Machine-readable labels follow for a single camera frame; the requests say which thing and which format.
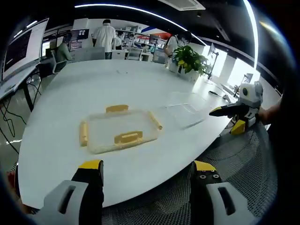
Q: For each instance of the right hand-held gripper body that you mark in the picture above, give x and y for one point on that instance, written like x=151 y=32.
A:
x=252 y=96

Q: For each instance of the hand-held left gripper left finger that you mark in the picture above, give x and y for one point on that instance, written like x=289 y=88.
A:
x=70 y=201

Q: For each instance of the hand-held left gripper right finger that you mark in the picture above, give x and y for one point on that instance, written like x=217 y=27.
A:
x=211 y=201

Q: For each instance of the clear plastic container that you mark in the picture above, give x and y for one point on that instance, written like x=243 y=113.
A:
x=187 y=110

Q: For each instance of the clear container with yellow clips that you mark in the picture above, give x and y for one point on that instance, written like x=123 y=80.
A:
x=127 y=138

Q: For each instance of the person's right hand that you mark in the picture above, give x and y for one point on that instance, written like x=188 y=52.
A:
x=269 y=114

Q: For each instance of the small white device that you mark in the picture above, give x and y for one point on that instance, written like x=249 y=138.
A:
x=226 y=97

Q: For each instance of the grey mesh office chair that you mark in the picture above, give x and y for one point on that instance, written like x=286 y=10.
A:
x=234 y=159

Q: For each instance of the white plant pot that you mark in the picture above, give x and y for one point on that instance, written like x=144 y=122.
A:
x=193 y=76

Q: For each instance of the long ceiling light strip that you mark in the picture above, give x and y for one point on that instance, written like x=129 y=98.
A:
x=253 y=32
x=140 y=10

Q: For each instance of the green potted plant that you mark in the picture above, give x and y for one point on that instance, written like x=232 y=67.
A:
x=191 y=58

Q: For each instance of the ceiling air conditioner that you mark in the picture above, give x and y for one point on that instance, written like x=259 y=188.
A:
x=185 y=4

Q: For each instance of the white side desk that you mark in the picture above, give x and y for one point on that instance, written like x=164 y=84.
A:
x=16 y=79

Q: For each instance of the white office chair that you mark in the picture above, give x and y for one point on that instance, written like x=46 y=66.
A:
x=58 y=63

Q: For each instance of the dark background monitor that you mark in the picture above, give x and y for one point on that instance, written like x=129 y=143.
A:
x=79 y=37

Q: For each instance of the large wall screen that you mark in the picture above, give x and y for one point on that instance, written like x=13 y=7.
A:
x=21 y=47

